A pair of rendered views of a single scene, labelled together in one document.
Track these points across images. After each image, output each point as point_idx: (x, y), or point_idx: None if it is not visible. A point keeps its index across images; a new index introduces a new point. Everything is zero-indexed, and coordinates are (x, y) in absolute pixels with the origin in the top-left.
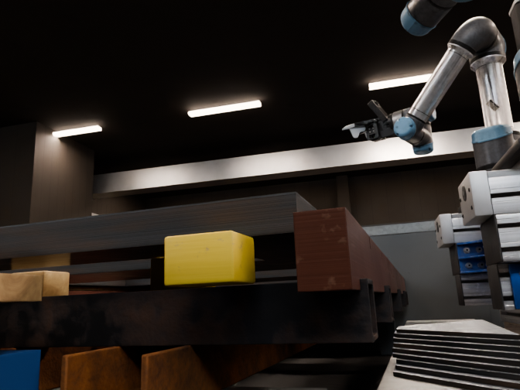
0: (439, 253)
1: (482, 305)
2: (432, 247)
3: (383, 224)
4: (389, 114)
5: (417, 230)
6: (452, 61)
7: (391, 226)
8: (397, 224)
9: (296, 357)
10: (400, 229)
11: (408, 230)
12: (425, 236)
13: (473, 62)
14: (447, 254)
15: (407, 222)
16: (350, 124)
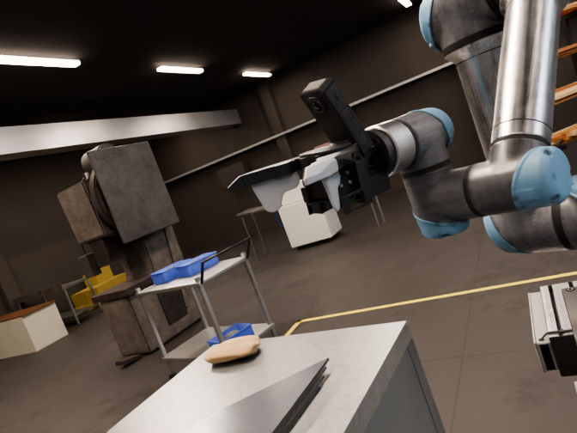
0: (402, 429)
1: None
2: (393, 425)
3: (276, 432)
4: (378, 132)
5: (373, 408)
6: (560, 21)
7: (347, 432)
8: (294, 410)
9: None
10: (358, 426)
11: (367, 419)
12: (383, 410)
13: (490, 35)
14: (407, 423)
15: (303, 393)
16: (326, 163)
